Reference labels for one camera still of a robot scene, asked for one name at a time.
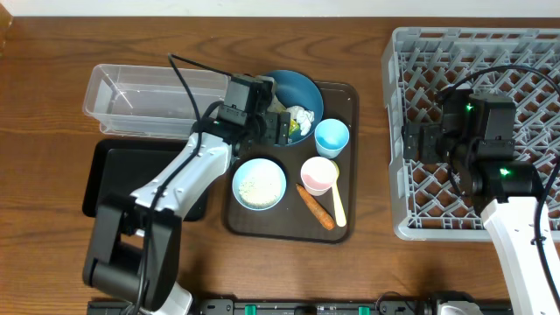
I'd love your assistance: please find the cream plastic spoon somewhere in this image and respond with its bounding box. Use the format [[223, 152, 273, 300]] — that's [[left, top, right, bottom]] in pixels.
[[332, 160, 347, 227]]

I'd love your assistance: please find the black tray bin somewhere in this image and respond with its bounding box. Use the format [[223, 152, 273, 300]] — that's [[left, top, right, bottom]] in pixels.
[[82, 138, 185, 217]]

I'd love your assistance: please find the dark blue plate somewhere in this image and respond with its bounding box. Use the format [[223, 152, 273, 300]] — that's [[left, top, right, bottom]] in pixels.
[[264, 70, 324, 145]]

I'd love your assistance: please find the light blue rice bowl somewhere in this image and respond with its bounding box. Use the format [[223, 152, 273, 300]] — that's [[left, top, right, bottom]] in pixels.
[[232, 158, 287, 211]]

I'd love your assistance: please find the yellow green snack wrapper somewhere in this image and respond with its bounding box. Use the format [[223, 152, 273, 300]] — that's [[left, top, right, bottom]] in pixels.
[[289, 119, 300, 137]]

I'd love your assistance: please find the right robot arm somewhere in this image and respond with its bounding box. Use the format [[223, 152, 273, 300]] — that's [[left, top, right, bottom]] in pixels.
[[402, 84, 559, 314]]

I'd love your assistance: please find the clear plastic bin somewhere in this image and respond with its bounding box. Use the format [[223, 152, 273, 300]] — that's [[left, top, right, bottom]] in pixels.
[[82, 63, 233, 141]]

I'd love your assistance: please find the light blue cup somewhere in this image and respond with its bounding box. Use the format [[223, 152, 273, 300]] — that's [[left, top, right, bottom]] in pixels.
[[314, 119, 350, 159]]

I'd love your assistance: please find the pink cup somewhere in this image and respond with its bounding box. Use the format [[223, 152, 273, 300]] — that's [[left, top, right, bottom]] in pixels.
[[300, 157, 338, 196]]

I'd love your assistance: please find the white tissue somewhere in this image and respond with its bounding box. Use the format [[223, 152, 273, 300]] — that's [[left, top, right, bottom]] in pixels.
[[285, 106, 314, 136]]

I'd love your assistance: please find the dark brown serving tray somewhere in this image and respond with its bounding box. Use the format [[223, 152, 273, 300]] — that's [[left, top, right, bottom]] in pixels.
[[223, 80, 361, 244]]

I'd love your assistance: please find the grey dishwasher rack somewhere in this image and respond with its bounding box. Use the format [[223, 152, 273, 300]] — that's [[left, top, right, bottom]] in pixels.
[[381, 27, 559, 242]]

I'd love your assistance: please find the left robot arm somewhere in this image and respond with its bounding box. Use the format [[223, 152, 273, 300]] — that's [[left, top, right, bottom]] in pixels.
[[82, 74, 289, 314]]

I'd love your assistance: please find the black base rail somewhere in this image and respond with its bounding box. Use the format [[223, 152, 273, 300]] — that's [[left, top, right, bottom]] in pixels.
[[86, 299, 513, 315]]

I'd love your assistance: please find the orange carrot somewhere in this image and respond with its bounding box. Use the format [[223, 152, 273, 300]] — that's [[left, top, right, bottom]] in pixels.
[[296, 184, 335, 230]]

